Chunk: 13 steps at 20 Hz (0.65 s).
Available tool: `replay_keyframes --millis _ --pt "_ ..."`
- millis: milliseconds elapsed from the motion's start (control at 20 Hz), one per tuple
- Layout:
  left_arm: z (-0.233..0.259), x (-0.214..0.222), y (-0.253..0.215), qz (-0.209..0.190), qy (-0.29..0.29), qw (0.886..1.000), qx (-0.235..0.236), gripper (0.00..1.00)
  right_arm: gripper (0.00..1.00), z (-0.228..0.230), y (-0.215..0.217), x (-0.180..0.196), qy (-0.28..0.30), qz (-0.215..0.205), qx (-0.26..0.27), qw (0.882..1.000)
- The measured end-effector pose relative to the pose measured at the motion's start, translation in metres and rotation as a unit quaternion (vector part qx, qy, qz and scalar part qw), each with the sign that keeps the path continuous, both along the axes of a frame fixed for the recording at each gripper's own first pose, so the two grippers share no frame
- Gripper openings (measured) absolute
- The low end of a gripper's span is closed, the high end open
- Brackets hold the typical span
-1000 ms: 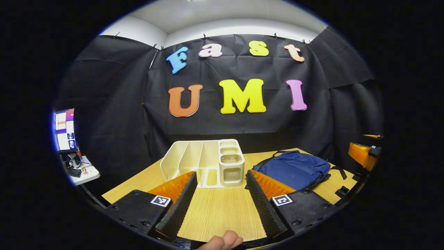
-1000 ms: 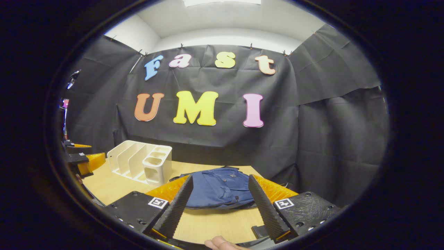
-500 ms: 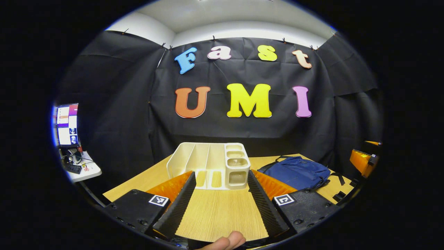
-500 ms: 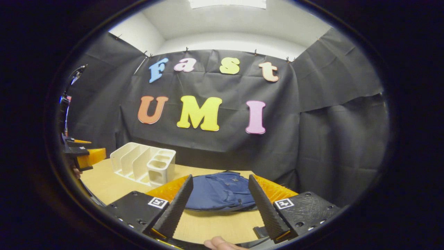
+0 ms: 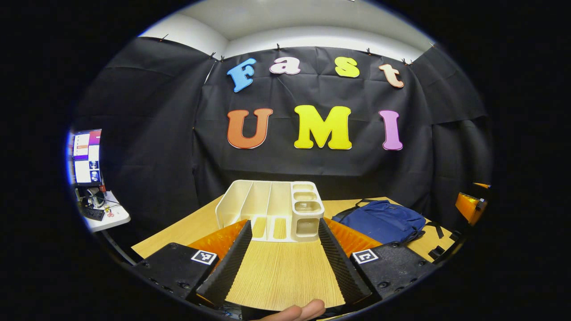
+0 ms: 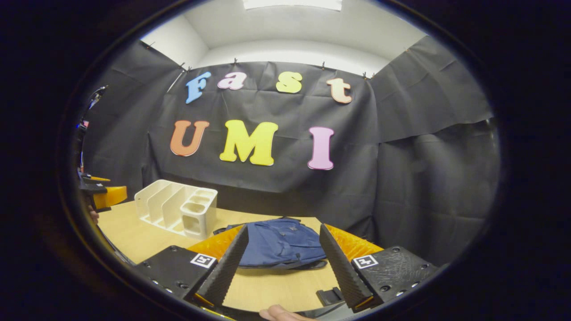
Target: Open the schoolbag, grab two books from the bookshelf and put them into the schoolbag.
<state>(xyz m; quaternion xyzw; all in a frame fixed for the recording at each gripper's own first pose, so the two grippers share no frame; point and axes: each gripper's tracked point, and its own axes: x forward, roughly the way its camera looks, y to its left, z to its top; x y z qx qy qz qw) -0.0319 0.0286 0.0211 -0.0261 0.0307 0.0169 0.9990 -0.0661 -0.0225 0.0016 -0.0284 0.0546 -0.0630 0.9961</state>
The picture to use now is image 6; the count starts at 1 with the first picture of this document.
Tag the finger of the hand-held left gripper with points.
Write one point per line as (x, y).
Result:
(113, 196)
(89, 179)

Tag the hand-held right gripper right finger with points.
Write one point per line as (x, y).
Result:
(341, 272)

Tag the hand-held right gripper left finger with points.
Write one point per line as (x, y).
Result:
(225, 267)

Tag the cream plastic bookshelf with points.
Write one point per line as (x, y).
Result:
(196, 218)

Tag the blue schoolbag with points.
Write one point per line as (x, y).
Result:
(281, 240)

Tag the black backdrop cloth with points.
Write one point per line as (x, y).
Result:
(401, 178)

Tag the ceiling light panel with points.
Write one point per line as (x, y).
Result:
(290, 3)

